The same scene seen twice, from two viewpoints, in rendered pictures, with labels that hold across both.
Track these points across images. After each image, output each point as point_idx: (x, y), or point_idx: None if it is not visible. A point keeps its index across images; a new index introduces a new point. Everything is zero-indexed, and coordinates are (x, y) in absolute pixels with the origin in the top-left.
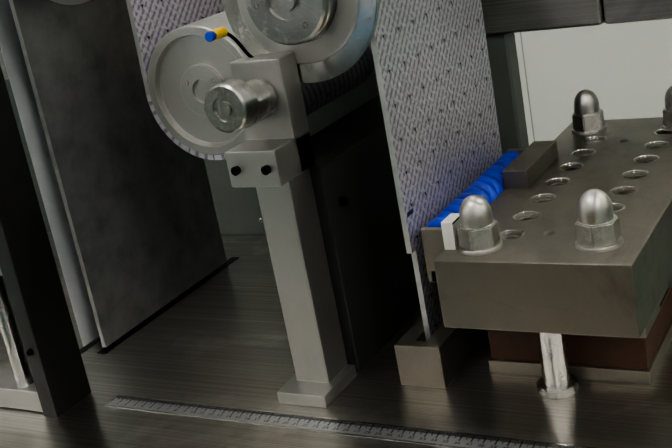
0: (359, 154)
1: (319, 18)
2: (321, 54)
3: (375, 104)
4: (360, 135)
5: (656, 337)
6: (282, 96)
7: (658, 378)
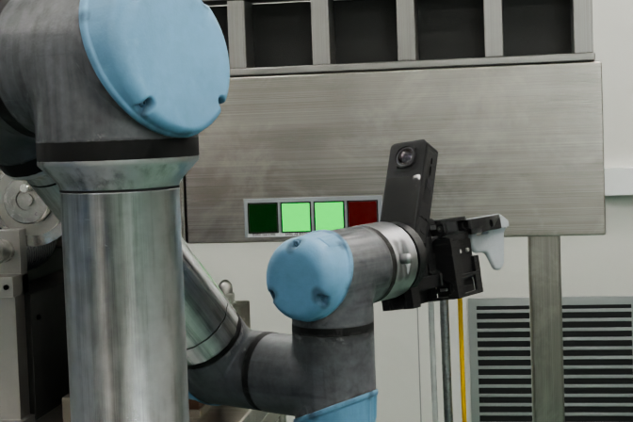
0: (47, 294)
1: (44, 211)
2: (40, 231)
3: (50, 276)
4: (47, 285)
5: None
6: (18, 250)
7: (203, 415)
